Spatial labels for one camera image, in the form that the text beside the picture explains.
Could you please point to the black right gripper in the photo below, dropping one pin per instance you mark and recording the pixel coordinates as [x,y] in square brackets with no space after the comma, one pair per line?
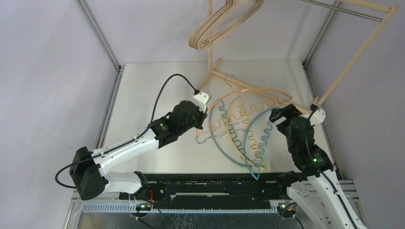
[285,116]

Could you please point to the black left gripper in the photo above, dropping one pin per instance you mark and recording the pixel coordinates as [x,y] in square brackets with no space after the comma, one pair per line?
[202,115]

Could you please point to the orange plastic hanger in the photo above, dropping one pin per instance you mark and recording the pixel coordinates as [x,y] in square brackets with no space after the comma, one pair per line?
[274,95]

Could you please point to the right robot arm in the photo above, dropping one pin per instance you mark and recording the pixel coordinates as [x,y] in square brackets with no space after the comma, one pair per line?
[316,189]

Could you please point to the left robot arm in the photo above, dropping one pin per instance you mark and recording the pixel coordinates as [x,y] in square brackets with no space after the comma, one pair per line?
[92,172]

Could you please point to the blue plastic hanger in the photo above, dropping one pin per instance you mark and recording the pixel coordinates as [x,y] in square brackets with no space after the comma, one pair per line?
[259,149]

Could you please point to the green plastic hanger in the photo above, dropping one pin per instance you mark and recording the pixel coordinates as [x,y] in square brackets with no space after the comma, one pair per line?
[218,148]

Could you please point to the yellow plastic hanger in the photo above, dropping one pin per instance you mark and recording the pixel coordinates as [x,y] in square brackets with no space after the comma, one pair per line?
[238,110]

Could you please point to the right circuit board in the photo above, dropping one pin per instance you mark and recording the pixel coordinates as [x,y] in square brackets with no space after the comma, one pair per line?
[286,207]

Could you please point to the circuit board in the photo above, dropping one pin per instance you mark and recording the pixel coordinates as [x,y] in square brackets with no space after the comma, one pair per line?
[143,207]
[286,207]

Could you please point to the left circuit board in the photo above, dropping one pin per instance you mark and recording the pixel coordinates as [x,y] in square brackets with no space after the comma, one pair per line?
[143,207]

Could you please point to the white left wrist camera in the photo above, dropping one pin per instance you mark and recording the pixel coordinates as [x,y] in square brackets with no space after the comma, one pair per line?
[201,100]

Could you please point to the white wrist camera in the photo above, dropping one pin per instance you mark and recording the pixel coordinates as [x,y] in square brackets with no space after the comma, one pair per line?
[316,115]
[201,100]

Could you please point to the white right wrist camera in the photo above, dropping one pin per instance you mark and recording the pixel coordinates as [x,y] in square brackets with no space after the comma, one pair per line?
[316,115]

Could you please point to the wooden clothes rack frame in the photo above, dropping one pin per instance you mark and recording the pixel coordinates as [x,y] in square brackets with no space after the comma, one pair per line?
[389,12]

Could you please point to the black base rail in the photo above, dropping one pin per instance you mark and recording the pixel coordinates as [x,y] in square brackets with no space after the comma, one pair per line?
[226,191]

